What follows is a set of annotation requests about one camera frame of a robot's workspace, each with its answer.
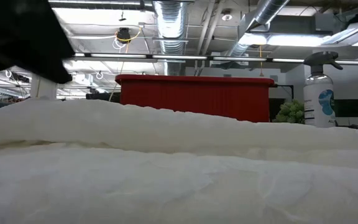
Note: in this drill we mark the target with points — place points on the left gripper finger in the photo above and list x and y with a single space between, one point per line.
54 70

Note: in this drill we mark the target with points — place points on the white garment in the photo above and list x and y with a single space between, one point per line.
166 171

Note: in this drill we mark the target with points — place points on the red plastic laundry bin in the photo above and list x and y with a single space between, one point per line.
197 96

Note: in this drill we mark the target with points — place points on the long ceiling light strip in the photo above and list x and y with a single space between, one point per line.
182 57

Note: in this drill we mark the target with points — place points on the small potted succulent plant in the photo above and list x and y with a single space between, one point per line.
291 113

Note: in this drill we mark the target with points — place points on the clear spray bottle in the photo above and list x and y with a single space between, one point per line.
319 99

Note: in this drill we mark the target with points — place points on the black ceiling dome camera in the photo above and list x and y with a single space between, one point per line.
124 34

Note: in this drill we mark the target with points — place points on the ribbed silver round duct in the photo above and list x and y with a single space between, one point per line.
171 18

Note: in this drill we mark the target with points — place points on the silver ventilation duct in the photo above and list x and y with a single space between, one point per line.
264 12

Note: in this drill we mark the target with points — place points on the black wall monitor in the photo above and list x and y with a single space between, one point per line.
351 108

